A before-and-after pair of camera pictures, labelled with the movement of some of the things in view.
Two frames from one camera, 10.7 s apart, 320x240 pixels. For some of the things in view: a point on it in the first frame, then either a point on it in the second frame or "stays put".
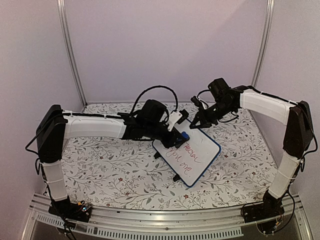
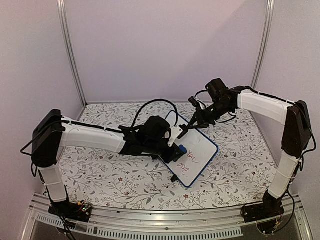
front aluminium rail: [212, 222] stays put
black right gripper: [203, 119] stays put
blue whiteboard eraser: [185, 135] to [183, 149]
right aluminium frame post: [264, 42] stays put
